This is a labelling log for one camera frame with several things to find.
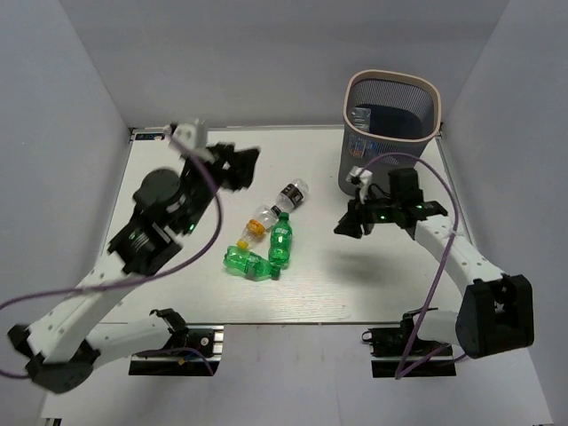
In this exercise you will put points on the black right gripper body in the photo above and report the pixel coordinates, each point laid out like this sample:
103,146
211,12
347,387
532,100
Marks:
375,211

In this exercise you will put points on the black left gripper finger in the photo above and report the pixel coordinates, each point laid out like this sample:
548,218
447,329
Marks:
235,180
242,163

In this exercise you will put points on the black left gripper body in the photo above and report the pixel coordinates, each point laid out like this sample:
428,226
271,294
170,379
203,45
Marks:
195,180

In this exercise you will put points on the clear bottle yellow label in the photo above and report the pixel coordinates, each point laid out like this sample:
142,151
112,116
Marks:
257,227

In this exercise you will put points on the clear bottle blue orange label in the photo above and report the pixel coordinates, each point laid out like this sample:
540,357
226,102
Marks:
356,145

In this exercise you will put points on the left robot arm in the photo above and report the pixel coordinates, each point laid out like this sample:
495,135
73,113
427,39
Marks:
70,341

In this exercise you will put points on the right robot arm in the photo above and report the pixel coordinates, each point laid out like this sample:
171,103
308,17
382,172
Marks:
496,312

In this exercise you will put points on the grey mesh waste bin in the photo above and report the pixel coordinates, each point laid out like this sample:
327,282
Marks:
406,116

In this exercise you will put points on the clear bottle black label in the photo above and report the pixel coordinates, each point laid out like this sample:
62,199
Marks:
290,197

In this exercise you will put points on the green Sprite bottle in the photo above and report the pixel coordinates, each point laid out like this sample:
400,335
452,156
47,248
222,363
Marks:
281,241

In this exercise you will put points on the green bottle lying sideways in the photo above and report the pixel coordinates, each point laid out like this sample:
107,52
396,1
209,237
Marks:
249,265

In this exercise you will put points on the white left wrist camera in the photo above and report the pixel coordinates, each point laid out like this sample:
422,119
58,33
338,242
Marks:
187,135

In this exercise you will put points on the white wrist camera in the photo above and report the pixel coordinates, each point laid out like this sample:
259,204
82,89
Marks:
187,135
361,179

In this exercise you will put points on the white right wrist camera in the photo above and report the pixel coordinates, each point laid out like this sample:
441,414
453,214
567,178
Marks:
361,179

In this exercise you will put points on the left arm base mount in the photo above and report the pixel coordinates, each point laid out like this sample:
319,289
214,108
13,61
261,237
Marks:
197,353

